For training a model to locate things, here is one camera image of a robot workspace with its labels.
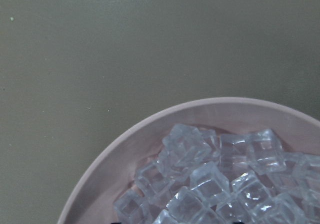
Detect pile of ice cubes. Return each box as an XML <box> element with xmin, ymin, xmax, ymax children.
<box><xmin>113</xmin><ymin>124</ymin><xmax>320</xmax><ymax>223</ymax></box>

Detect pink bowl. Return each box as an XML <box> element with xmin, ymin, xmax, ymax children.
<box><xmin>58</xmin><ymin>97</ymin><xmax>320</xmax><ymax>223</ymax></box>

